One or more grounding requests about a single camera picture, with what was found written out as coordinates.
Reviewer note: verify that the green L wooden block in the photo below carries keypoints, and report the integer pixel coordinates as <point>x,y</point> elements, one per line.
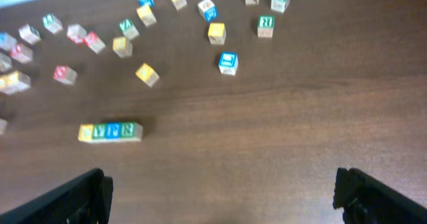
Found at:
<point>52,24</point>

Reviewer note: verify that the green R wooden block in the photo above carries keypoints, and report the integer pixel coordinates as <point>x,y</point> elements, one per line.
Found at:
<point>131,131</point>

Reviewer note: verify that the green V wooden block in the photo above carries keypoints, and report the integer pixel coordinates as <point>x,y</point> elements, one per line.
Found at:
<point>99,132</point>

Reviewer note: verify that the red-edged plain wooden block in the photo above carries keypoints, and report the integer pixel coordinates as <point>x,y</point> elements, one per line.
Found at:
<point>76,33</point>

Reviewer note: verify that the plain wooden block upper left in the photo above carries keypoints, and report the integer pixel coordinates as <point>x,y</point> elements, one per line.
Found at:
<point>29,34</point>

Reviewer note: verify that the yellow C wooden block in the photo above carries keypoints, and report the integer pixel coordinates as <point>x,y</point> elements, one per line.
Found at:
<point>85,133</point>

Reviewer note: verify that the yellow block pair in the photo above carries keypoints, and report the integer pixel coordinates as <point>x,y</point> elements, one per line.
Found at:
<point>18,82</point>
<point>5,87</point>

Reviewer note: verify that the yellow block centre tilted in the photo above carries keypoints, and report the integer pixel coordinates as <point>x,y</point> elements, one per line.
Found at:
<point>147,74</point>

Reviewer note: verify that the red O wooden block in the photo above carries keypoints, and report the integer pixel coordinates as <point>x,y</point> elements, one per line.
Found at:
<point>65,75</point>

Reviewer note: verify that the yellow block upper centre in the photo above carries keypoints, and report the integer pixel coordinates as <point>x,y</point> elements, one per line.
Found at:
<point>146,15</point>

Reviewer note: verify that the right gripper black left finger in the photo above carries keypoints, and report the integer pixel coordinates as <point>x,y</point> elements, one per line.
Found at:
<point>84,199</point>

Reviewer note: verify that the blue G wooden block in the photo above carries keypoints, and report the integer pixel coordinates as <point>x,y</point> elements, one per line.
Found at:
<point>7,42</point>

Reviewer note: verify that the blue S wooden block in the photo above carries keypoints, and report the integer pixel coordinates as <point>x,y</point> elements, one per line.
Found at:
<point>228,63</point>

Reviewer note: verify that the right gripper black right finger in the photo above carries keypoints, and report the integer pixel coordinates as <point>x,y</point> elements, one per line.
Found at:
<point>366,200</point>

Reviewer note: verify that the red a wooden block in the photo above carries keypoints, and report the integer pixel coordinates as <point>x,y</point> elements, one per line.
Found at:
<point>21,53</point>
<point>94,42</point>

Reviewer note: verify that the green R block right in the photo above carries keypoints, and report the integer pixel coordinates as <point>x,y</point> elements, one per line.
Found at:
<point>266,26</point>

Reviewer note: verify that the green J wooden block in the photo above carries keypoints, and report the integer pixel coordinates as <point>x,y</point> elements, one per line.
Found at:
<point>279,5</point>

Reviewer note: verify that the plain blue-edged wooden block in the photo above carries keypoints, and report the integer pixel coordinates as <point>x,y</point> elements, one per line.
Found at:
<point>207,9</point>

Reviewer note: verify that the green Z wooden block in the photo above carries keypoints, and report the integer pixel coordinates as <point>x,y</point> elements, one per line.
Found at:
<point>128,29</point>

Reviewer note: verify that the yellow block right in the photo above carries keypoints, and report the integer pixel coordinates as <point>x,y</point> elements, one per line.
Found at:
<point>217,33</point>

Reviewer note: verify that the blue P wooden block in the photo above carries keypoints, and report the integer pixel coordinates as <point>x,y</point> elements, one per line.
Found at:
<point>113,131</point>

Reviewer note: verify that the red A wooden block left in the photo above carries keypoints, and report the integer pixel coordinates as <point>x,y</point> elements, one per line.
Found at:
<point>21,53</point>

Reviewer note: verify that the red A wooden block centre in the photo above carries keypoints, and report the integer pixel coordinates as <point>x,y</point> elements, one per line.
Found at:
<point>94,42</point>

